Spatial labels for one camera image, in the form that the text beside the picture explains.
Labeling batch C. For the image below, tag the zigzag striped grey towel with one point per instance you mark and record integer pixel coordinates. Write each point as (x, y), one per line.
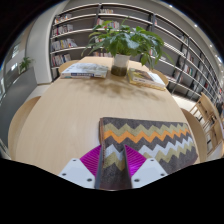
(153, 140)

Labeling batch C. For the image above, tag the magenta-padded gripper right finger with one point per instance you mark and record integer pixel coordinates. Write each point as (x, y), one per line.
(136, 161)

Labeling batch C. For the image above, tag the green potted plant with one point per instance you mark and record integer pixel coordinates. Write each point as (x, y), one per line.
(125, 41)

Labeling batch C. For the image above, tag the ceiling spotlights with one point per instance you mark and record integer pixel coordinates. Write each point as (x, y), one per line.
(210, 46)

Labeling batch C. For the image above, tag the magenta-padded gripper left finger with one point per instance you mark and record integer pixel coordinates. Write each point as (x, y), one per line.
(90, 161)

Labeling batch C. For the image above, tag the small green plant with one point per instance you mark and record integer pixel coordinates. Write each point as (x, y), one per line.
(26, 64)

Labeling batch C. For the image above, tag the wooden slatted chair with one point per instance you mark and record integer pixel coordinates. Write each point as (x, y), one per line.
(215, 136)

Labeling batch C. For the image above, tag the grey bookshelf unit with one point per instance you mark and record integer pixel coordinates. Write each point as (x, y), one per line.
(66, 43)

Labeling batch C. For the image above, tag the yellow book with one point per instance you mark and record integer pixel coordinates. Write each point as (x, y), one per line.
(145, 78)

